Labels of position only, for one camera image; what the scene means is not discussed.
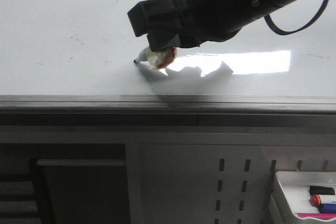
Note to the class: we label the white whiteboard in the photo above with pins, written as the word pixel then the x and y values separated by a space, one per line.
pixel 78 55

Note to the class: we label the white perforated stand panel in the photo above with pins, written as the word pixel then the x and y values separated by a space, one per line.
pixel 199 174

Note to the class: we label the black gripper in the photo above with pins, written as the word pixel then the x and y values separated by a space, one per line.
pixel 189 23

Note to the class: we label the black capped marker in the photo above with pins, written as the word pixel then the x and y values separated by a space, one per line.
pixel 321 190

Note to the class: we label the white taped whiteboard marker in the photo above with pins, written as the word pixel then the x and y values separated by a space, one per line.
pixel 156 59

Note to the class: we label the dark shelf unit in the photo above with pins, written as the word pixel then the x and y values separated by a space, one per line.
pixel 64 183

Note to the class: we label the blue capped marker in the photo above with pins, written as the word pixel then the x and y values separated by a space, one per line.
pixel 327 208

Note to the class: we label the pink highlighter pen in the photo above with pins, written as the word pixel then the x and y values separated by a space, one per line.
pixel 321 216

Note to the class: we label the white marker tray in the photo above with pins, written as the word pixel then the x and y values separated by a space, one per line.
pixel 290 199

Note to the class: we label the red capped marker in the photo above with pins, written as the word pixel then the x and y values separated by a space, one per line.
pixel 317 200

